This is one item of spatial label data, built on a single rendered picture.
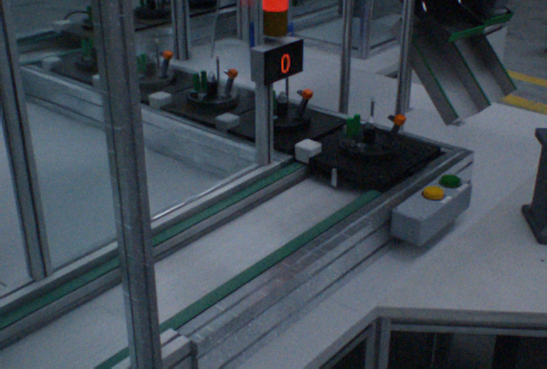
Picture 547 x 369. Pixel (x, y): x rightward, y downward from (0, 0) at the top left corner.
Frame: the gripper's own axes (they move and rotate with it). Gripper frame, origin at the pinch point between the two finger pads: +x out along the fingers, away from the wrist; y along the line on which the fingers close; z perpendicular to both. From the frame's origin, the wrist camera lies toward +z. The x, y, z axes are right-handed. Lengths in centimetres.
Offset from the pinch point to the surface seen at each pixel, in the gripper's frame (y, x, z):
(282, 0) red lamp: 63, 17, 6
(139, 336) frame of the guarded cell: 122, -17, -30
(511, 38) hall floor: -368, 260, -67
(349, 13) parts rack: 27.0, 36.1, -0.7
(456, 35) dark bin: 19.3, 10.3, -8.5
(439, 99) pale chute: 20.8, 15.6, -23.3
